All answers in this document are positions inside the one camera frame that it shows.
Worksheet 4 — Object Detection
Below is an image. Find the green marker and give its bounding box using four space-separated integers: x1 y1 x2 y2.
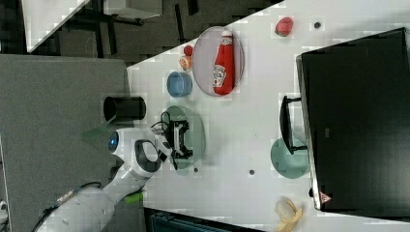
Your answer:
124 192 143 204

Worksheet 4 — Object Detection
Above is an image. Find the green mug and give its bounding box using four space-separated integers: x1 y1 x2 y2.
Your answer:
271 138 309 179

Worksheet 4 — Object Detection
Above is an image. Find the small red tomato toy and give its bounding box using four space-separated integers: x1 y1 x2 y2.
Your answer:
184 45 193 56

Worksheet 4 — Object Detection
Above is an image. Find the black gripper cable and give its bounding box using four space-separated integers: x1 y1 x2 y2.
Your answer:
150 111 179 171

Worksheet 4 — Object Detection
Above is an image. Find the black cylinder post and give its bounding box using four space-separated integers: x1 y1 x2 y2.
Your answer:
102 97 146 122
109 166 121 181

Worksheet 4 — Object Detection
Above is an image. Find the red ketchup bottle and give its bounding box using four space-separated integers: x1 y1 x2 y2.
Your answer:
213 30 235 96

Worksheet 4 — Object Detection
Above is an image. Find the orange slice toy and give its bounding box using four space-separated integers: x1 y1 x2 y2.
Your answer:
179 55 192 71

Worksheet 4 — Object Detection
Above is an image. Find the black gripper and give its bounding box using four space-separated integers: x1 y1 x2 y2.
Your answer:
164 120 193 160

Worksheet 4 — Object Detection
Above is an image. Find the red strawberry toy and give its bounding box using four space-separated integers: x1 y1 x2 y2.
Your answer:
275 17 293 37

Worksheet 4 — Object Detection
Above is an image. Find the blue bowl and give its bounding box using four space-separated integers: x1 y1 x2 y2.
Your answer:
166 72 192 98

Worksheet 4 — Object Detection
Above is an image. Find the black toaster oven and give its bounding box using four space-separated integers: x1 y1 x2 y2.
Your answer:
279 27 410 221

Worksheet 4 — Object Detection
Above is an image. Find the green plastic strainer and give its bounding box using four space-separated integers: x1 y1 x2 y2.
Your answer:
161 105 206 170

